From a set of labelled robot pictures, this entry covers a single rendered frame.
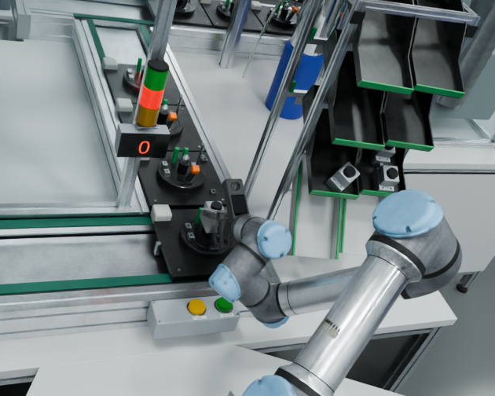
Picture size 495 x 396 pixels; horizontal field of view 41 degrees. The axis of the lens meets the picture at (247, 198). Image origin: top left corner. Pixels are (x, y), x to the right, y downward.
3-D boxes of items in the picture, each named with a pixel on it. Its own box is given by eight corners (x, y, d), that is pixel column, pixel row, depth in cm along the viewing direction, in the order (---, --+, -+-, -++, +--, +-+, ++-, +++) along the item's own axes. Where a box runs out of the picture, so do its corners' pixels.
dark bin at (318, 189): (355, 199, 171) (368, 188, 164) (308, 195, 167) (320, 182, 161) (346, 106, 182) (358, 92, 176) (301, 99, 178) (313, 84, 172)
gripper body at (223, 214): (211, 243, 162) (231, 252, 151) (212, 207, 161) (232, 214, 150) (240, 241, 165) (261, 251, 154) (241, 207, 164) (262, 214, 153)
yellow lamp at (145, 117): (158, 127, 158) (163, 110, 155) (137, 126, 155) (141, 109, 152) (153, 115, 161) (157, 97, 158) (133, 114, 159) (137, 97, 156)
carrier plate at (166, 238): (258, 276, 174) (262, 270, 173) (171, 281, 164) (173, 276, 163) (231, 213, 190) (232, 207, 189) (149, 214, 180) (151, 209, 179)
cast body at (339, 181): (336, 196, 169) (349, 184, 163) (324, 183, 169) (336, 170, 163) (356, 177, 173) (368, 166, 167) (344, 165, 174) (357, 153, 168)
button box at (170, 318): (234, 331, 164) (241, 315, 161) (152, 340, 156) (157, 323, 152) (225, 309, 169) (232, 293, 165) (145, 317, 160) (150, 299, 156)
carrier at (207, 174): (229, 209, 191) (241, 176, 184) (148, 210, 181) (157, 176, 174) (205, 156, 208) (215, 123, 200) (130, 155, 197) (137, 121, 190)
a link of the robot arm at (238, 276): (247, 318, 142) (280, 279, 144) (218, 290, 135) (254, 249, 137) (226, 302, 148) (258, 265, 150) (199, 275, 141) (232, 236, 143)
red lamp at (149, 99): (163, 110, 154) (166, 92, 151) (141, 108, 152) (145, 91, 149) (157, 97, 158) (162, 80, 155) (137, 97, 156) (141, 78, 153)
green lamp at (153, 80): (166, 92, 151) (171, 73, 148) (145, 90, 149) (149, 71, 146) (162, 79, 155) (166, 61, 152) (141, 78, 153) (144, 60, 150)
